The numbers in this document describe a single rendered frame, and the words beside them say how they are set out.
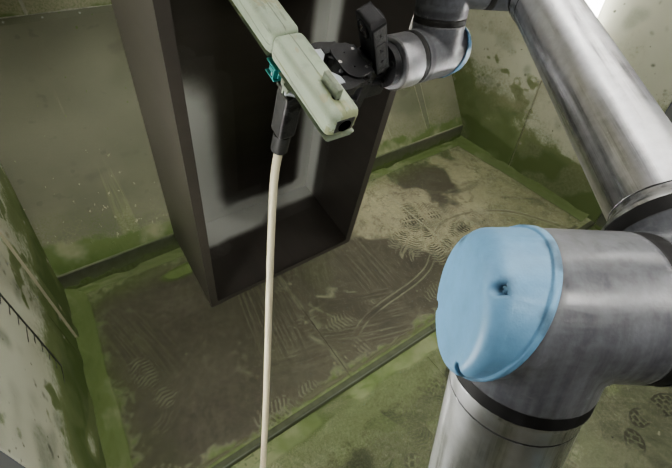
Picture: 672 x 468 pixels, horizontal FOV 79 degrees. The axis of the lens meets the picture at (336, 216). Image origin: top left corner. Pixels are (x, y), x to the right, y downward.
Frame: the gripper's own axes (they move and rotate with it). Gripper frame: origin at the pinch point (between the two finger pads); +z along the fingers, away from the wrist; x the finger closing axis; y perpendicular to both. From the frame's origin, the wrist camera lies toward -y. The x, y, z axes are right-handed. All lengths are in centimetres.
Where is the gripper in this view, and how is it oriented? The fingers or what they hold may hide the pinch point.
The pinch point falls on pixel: (287, 77)
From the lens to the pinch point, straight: 60.7
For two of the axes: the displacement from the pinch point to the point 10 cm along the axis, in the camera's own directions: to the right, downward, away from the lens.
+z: -8.0, 3.6, -4.8
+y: -2.9, 4.7, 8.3
